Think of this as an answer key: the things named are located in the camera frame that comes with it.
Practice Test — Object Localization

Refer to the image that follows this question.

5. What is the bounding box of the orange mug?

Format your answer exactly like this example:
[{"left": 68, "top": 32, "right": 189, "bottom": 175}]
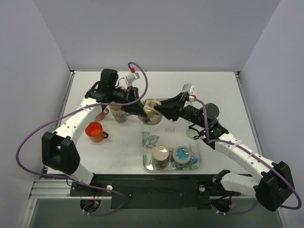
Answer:
[{"left": 85, "top": 122, "right": 109, "bottom": 143}]

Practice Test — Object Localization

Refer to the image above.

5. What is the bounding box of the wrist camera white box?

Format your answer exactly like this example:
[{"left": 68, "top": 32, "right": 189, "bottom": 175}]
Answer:
[
  {"left": 125, "top": 72, "right": 140, "bottom": 84},
  {"left": 181, "top": 83, "right": 196, "bottom": 96}
]

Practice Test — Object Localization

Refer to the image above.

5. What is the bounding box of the cream leaf pattern mug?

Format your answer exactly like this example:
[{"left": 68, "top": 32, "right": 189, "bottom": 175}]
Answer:
[{"left": 109, "top": 105, "right": 129, "bottom": 124}]

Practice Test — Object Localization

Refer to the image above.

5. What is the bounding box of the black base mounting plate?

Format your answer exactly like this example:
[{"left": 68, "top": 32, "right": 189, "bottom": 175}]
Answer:
[{"left": 70, "top": 174, "right": 234, "bottom": 212}]

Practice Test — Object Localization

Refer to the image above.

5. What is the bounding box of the pink floral mug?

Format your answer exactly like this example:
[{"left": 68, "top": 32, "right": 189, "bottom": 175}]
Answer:
[{"left": 94, "top": 108, "right": 109, "bottom": 122}]

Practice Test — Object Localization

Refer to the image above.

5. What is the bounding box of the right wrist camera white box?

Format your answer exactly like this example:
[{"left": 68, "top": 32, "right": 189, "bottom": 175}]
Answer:
[{"left": 181, "top": 83, "right": 196, "bottom": 96}]

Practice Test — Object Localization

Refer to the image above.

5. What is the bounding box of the round beige mug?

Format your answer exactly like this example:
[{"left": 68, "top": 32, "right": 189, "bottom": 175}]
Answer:
[{"left": 138, "top": 99, "right": 163, "bottom": 125}]

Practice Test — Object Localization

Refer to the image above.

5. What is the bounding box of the cream floral mug front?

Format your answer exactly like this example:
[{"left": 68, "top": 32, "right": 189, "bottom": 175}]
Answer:
[{"left": 152, "top": 145, "right": 173, "bottom": 170}]

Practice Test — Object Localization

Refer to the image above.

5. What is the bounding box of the floral plastic tray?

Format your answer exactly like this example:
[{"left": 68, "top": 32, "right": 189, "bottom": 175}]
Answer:
[{"left": 141, "top": 117, "right": 202, "bottom": 172}]

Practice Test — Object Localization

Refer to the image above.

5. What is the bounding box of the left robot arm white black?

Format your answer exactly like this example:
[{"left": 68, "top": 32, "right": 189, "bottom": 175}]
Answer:
[{"left": 42, "top": 68, "right": 147, "bottom": 196}]

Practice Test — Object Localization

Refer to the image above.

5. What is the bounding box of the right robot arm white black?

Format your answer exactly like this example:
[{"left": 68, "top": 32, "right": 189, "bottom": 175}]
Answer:
[{"left": 154, "top": 93, "right": 299, "bottom": 211}]

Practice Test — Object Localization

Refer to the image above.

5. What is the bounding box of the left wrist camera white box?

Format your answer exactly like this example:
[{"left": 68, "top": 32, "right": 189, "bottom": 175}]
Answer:
[{"left": 125, "top": 72, "right": 140, "bottom": 84}]

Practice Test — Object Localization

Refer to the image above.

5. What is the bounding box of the blue glazed mug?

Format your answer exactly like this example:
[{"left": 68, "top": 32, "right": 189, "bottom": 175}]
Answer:
[{"left": 171, "top": 147, "right": 199, "bottom": 170}]

